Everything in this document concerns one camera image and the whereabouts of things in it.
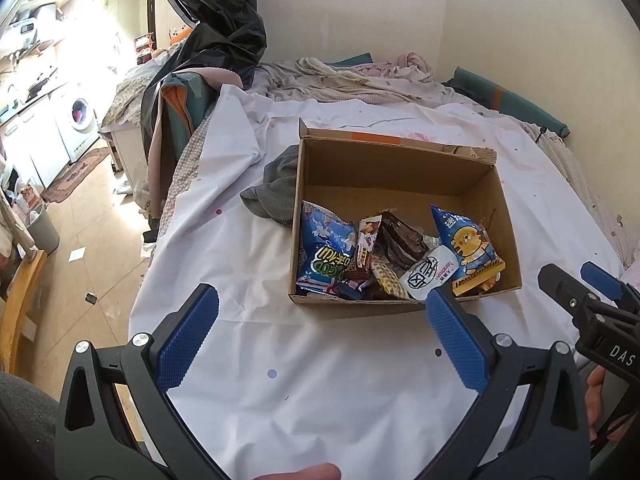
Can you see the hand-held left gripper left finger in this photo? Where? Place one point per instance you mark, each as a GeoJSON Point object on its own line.
{"type": "Point", "coordinates": [187, 340]}

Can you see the kitchen counter cabinets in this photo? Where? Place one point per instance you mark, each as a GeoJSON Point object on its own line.
{"type": "Point", "coordinates": [35, 135]}

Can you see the grey trash bin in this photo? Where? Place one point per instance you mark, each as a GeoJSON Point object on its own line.
{"type": "Point", "coordinates": [42, 230]}

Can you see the folded bedding pile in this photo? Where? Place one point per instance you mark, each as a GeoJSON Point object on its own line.
{"type": "Point", "coordinates": [180, 110]}

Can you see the cardboard box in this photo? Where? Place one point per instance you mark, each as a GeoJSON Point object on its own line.
{"type": "Point", "coordinates": [390, 170]}

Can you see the white low cabinet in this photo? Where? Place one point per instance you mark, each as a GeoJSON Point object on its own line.
{"type": "Point", "coordinates": [125, 155]}

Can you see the black plastic bag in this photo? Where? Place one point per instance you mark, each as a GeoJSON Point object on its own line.
{"type": "Point", "coordinates": [220, 10]}

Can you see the white packet with black print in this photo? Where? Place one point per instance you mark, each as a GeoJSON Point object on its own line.
{"type": "Point", "coordinates": [425, 272]}

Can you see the printed plastic bag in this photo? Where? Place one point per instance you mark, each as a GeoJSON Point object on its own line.
{"type": "Point", "coordinates": [29, 196]}

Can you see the person's left hand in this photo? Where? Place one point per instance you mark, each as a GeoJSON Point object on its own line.
{"type": "Point", "coordinates": [300, 474]}

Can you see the white washing machine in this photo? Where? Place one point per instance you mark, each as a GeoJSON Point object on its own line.
{"type": "Point", "coordinates": [80, 115]}

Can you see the teal pillow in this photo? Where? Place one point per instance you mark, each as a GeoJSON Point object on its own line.
{"type": "Point", "coordinates": [500, 97]}
{"type": "Point", "coordinates": [350, 59]}

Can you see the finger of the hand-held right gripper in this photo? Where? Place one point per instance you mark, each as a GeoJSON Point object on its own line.
{"type": "Point", "coordinates": [602, 280]}
{"type": "Point", "coordinates": [560, 282]}

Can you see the crumpled floral quilt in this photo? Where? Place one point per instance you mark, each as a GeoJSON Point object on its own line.
{"type": "Point", "coordinates": [325, 80]}

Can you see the orange biscuit packet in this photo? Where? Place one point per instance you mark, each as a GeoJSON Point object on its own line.
{"type": "Point", "coordinates": [385, 275]}

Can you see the dotted mattress cover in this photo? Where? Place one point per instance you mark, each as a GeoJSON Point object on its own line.
{"type": "Point", "coordinates": [590, 185]}

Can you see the wooden chair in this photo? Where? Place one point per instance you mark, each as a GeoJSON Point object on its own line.
{"type": "Point", "coordinates": [20, 305]}

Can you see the person's grey trouser leg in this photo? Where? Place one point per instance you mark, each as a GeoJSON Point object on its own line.
{"type": "Point", "coordinates": [22, 425]}

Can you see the large blue snack bag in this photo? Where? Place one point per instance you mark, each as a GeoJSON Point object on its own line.
{"type": "Point", "coordinates": [325, 240]}

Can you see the white and red snack packet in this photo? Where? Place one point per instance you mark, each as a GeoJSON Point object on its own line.
{"type": "Point", "coordinates": [369, 245]}

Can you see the white bed sheet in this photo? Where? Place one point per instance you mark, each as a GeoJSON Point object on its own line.
{"type": "Point", "coordinates": [300, 360]}

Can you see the white paper sheet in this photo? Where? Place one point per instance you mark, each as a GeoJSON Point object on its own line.
{"type": "Point", "coordinates": [76, 254]}

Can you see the grey cloth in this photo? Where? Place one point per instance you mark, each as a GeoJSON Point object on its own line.
{"type": "Point", "coordinates": [275, 190]}

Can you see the brown chocolate wrapper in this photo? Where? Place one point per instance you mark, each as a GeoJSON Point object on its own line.
{"type": "Point", "coordinates": [357, 276]}
{"type": "Point", "coordinates": [400, 240]}

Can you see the red box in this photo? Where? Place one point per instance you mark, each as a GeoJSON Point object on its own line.
{"type": "Point", "coordinates": [144, 47]}

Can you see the person's right hand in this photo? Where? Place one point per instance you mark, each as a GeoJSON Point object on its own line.
{"type": "Point", "coordinates": [596, 395]}

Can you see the blue cartoon cat snack bag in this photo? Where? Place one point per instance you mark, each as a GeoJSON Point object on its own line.
{"type": "Point", "coordinates": [465, 245]}

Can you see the patterned floor rug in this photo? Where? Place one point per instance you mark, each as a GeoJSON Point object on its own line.
{"type": "Point", "coordinates": [75, 175]}

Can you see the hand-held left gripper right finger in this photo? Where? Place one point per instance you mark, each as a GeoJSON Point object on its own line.
{"type": "Point", "coordinates": [457, 340]}

